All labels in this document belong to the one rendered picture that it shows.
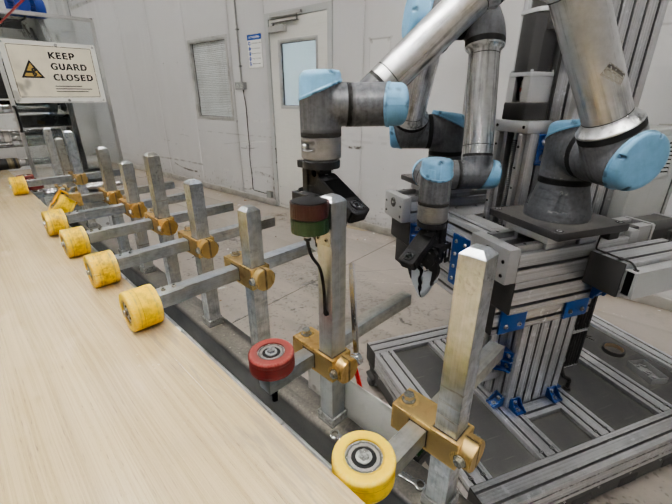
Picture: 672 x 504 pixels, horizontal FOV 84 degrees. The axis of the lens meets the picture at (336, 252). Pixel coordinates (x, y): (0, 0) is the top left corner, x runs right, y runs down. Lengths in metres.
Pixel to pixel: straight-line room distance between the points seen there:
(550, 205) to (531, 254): 0.13
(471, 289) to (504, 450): 1.11
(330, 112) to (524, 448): 1.28
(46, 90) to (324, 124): 2.44
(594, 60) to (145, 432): 0.92
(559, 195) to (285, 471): 0.83
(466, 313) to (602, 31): 0.55
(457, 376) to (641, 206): 1.09
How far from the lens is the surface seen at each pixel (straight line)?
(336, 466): 0.52
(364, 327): 0.84
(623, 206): 1.46
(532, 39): 1.26
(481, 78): 1.07
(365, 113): 0.69
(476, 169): 1.04
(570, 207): 1.03
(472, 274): 0.47
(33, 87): 2.97
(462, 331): 0.51
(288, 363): 0.67
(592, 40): 0.85
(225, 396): 0.63
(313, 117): 0.68
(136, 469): 0.58
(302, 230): 0.56
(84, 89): 3.02
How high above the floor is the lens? 1.32
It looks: 23 degrees down
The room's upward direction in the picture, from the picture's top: straight up
